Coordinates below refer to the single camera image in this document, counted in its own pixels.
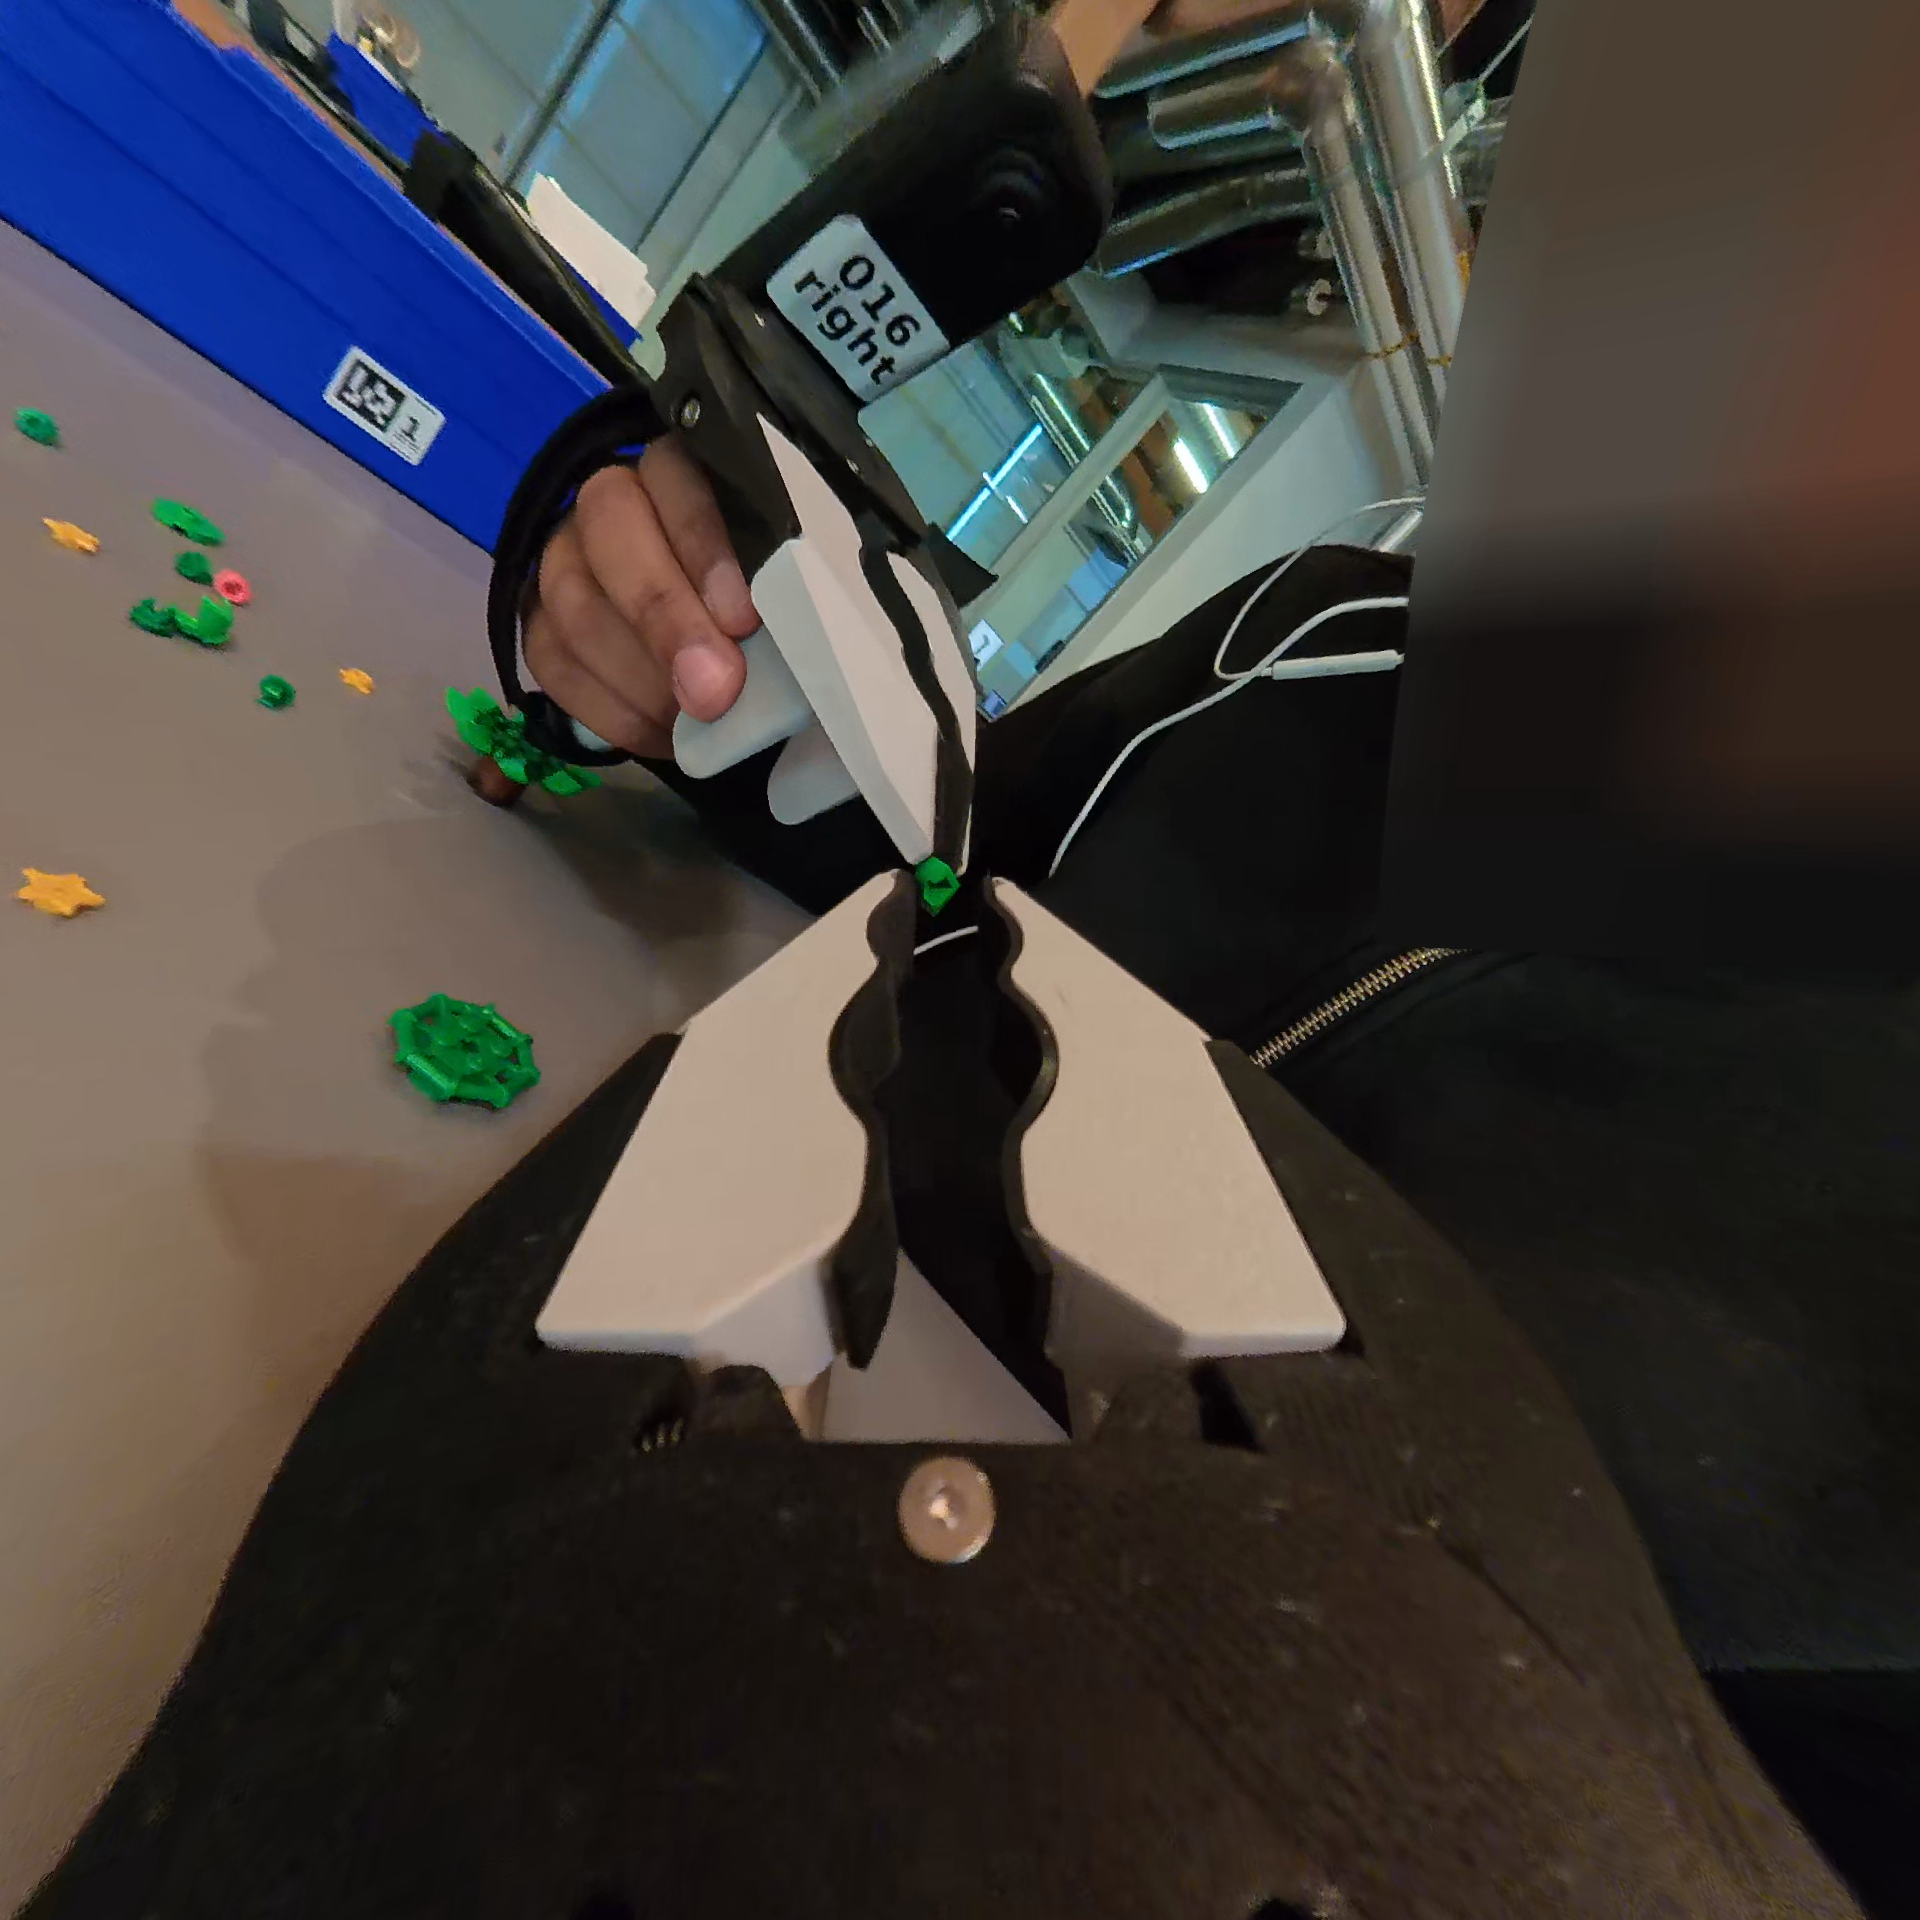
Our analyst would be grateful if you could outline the person's right hand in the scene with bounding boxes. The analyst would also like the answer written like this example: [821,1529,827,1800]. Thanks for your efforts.
[524,436,765,758]

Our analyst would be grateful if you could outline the large green leaf wheel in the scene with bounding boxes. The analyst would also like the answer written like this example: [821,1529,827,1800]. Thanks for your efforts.
[444,688,607,809]

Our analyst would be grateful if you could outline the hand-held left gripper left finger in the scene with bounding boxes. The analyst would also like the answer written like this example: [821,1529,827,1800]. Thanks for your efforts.
[533,872,917,1440]

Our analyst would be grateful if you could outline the silver ventilation ducts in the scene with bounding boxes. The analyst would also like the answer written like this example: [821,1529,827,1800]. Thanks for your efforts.
[720,0,1504,392]

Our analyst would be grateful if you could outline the white cable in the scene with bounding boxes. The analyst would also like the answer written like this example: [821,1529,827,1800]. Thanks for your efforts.
[917,496,1432,953]

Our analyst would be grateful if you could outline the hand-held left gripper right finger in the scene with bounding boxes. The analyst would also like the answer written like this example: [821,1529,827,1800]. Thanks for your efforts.
[979,872,1351,1439]

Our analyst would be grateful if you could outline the white box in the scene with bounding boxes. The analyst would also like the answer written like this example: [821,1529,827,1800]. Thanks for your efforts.
[524,170,658,341]

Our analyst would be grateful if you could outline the green toy web disc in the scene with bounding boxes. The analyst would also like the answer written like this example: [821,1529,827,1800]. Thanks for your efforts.
[389,994,541,1113]

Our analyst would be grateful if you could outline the blue storage bin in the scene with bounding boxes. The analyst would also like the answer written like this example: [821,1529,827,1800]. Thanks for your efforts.
[0,0,658,548]

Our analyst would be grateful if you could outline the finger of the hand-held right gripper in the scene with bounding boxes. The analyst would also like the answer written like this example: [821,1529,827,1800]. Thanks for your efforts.
[747,410,955,871]
[859,544,986,879]

